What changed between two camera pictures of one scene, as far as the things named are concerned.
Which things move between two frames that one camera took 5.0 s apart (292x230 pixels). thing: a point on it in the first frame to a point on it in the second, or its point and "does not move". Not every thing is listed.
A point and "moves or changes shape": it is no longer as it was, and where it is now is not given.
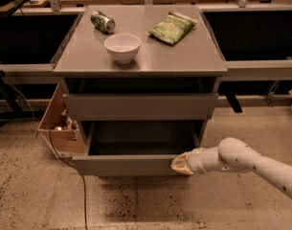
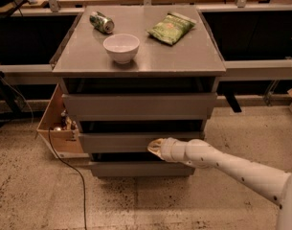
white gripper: [196, 162] to [168, 149]
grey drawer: [135, 148] moves or changes shape
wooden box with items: [66, 133] does not move
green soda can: [102, 21] does not move
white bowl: [123, 47] does not move
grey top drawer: [141, 106] does not move
